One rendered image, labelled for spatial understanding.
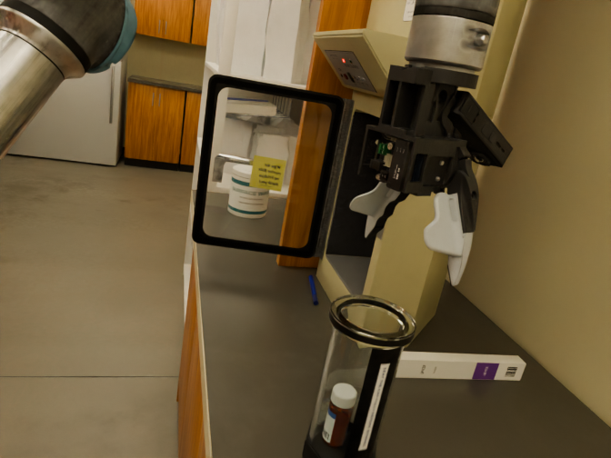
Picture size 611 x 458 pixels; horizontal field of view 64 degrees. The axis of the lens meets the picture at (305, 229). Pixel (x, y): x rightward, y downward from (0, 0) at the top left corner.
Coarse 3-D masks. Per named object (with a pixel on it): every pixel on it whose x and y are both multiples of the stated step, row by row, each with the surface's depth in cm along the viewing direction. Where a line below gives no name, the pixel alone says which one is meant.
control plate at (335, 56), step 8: (328, 56) 102; (336, 56) 97; (344, 56) 92; (352, 56) 87; (336, 64) 100; (344, 64) 95; (352, 64) 90; (344, 72) 100; (352, 72) 94; (360, 72) 89; (344, 80) 104; (368, 80) 88; (368, 88) 92
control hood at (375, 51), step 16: (320, 32) 99; (336, 32) 88; (352, 32) 80; (368, 32) 75; (320, 48) 104; (336, 48) 93; (352, 48) 84; (368, 48) 77; (384, 48) 77; (400, 48) 77; (368, 64) 82; (384, 64) 77; (400, 64) 78; (384, 80) 81
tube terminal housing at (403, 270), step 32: (384, 0) 97; (512, 0) 83; (384, 32) 96; (512, 32) 91; (352, 96) 110; (480, 96) 85; (416, 224) 89; (384, 256) 90; (416, 256) 92; (384, 288) 93; (416, 288) 94; (416, 320) 99
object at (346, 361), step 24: (336, 312) 59; (360, 312) 65; (384, 312) 64; (336, 336) 59; (384, 336) 56; (408, 336) 57; (336, 360) 59; (360, 360) 58; (336, 384) 60; (360, 384) 58; (336, 408) 60; (312, 432) 65; (336, 432) 61; (336, 456) 62
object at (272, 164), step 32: (224, 96) 107; (256, 96) 108; (224, 128) 110; (256, 128) 110; (288, 128) 111; (320, 128) 111; (256, 160) 112; (288, 160) 113; (320, 160) 114; (224, 192) 114; (256, 192) 115; (288, 192) 116; (224, 224) 117; (256, 224) 118; (288, 224) 118
